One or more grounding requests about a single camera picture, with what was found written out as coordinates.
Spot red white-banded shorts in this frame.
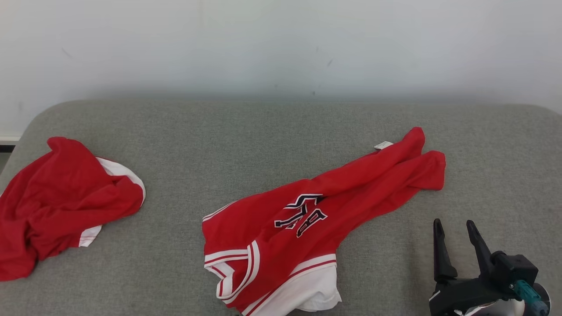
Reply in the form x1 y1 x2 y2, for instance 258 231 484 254
0 136 146 282

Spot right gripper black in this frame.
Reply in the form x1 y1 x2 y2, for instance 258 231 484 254
429 218 519 316

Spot red printed basketball jersey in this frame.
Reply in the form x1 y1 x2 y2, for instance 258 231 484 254
202 127 447 316

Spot teal cable connector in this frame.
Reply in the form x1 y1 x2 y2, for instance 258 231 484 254
512 280 549 316

